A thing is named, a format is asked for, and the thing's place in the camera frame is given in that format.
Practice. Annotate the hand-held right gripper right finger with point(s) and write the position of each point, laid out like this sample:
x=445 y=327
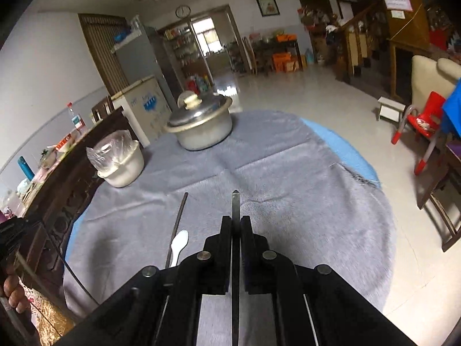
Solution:
x=249 y=245

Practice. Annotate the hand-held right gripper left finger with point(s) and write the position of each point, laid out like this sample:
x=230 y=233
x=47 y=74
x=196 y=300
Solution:
x=223 y=245

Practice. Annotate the white plastic spoon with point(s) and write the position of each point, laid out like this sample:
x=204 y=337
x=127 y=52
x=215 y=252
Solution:
x=180 y=245

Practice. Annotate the person's left hand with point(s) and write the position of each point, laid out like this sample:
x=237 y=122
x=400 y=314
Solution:
x=16 y=293

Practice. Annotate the round table with grey cloth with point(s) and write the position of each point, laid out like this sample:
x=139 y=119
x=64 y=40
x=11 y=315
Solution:
x=288 y=194

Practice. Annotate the carved wooden sideboard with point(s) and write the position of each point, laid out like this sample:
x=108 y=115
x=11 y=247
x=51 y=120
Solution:
x=61 y=194

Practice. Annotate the blue water bottle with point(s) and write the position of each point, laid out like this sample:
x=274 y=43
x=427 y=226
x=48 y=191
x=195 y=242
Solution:
x=26 y=168

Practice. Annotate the metal pot with lid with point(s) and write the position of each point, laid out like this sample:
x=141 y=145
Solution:
x=200 y=126

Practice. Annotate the white bowl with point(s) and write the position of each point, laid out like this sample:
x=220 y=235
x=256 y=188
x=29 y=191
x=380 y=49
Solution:
x=126 y=169

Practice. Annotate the clear plastic bag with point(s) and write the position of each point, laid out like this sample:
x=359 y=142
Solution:
x=108 y=151

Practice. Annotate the blue tablecloth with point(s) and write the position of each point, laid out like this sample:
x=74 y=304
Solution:
x=345 y=151

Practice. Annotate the clear bottle with red cap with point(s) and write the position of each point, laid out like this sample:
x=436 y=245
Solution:
x=76 y=119

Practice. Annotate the white chest freezer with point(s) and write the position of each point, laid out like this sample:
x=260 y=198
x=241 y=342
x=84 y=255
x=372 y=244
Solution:
x=147 y=108

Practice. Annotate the orange box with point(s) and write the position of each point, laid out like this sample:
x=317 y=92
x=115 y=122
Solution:
x=286 y=63

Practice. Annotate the blue water jug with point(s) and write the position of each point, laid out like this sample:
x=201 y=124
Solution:
x=309 y=57

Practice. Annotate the white step stool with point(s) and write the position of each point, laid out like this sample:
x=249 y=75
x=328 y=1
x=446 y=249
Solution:
x=390 y=106

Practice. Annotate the dark wooden chair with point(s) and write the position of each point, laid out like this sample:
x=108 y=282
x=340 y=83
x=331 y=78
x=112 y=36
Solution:
x=441 y=194

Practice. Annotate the shelf with bottles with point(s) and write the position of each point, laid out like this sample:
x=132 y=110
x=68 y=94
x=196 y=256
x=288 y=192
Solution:
x=182 y=50

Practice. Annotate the wooden side table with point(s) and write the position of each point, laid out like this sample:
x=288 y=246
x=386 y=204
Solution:
x=277 y=45

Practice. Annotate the grey refrigerator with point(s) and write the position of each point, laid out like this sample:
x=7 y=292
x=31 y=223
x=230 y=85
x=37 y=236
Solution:
x=137 y=54

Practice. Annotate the wooden door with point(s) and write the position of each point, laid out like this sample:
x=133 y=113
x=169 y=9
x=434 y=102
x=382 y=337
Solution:
x=101 y=50

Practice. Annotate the red child chair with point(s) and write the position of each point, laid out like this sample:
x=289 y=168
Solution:
x=426 y=119

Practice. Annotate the wooden staircase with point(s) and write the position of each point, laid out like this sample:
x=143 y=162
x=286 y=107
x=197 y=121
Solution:
x=363 y=43

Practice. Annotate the cream chair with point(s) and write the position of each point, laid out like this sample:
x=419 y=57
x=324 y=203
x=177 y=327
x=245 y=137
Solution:
x=428 y=75

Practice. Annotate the round wall clock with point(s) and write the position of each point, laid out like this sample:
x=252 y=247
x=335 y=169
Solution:
x=183 y=11

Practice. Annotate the framed wall picture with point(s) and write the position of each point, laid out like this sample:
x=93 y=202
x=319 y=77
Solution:
x=268 y=6

